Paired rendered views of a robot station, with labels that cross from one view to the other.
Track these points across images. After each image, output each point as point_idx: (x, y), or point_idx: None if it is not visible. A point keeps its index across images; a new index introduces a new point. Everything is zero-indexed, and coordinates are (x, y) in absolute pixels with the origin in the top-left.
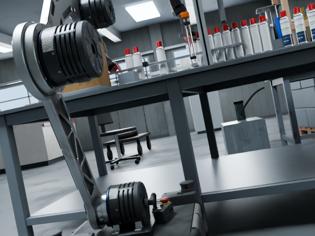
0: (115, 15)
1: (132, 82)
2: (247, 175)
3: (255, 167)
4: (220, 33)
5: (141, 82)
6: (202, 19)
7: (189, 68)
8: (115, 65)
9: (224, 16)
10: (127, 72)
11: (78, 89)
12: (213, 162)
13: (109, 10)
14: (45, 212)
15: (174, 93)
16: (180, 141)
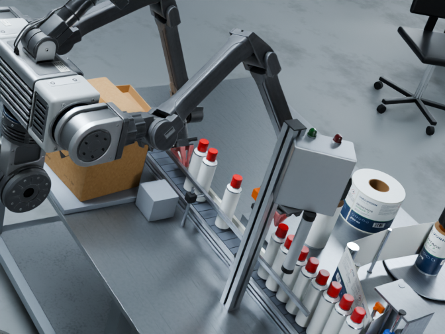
0: (45, 195)
1: (84, 250)
2: None
3: None
4: (298, 264)
5: (90, 262)
6: (250, 239)
7: (347, 205)
8: (179, 148)
9: (290, 264)
10: (148, 195)
11: (61, 178)
12: None
13: (17, 201)
14: (17, 242)
15: (114, 311)
16: None
